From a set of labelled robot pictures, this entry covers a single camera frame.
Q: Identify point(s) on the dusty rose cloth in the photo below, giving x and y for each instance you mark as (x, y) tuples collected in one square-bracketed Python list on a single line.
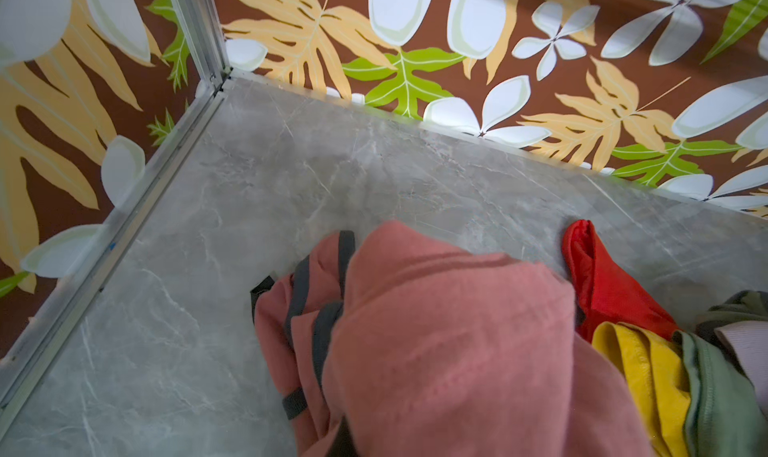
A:
[(405, 345)]

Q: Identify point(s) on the red cloth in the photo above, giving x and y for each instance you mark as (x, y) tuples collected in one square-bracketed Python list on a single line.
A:
[(604, 291)]

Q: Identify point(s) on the yellow cloth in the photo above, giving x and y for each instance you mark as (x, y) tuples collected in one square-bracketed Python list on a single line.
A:
[(657, 380)]

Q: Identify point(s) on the olive green cloth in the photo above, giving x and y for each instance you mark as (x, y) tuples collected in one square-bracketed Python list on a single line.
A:
[(724, 418)]

